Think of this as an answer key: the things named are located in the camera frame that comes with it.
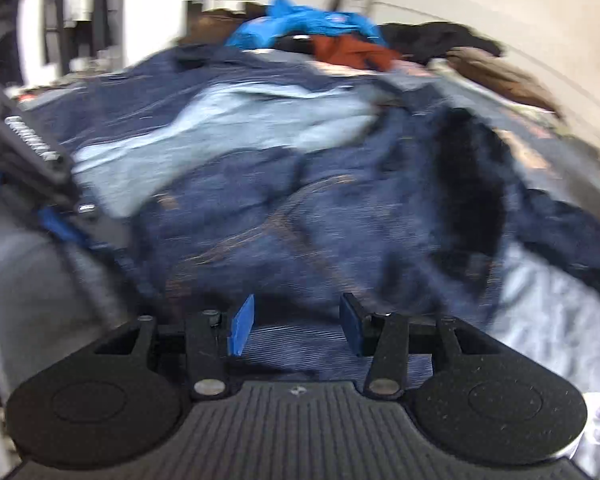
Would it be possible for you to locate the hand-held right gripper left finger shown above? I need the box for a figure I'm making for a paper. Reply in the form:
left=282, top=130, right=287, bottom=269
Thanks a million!
left=94, top=294, right=256, bottom=402

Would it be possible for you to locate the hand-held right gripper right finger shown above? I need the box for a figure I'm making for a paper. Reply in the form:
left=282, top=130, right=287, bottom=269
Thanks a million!
left=340, top=292, right=503, bottom=401

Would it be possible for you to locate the dark blue denim jacket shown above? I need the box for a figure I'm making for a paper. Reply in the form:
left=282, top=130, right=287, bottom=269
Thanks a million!
left=17, top=45, right=600, bottom=381

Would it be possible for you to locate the stack of folded brown clothes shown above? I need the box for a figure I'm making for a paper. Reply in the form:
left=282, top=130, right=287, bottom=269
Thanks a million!
left=445, top=47, right=566, bottom=111

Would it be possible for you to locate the white wardrobe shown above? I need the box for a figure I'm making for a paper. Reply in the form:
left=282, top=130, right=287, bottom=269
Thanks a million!
left=120, top=0, right=231, bottom=61

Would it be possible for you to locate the grey patchwork quilt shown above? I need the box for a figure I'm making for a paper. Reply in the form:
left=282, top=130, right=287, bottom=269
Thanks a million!
left=395, top=55, right=600, bottom=476

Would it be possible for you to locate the brown puffer coat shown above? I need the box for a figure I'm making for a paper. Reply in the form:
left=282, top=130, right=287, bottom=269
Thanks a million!
left=187, top=2, right=271, bottom=46

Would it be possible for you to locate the rust orange sweater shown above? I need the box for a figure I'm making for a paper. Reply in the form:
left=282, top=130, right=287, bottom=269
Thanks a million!
left=310, top=34, right=401, bottom=72

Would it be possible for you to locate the black jacket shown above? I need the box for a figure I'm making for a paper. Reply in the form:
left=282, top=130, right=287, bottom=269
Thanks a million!
left=380, top=21, right=506, bottom=66

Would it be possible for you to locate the bright blue jacket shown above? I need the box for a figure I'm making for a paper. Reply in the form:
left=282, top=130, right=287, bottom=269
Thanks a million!
left=227, top=0, right=388, bottom=51

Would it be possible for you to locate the white headboard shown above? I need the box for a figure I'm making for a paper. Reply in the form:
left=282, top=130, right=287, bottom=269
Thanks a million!
left=365, top=0, right=600, bottom=161

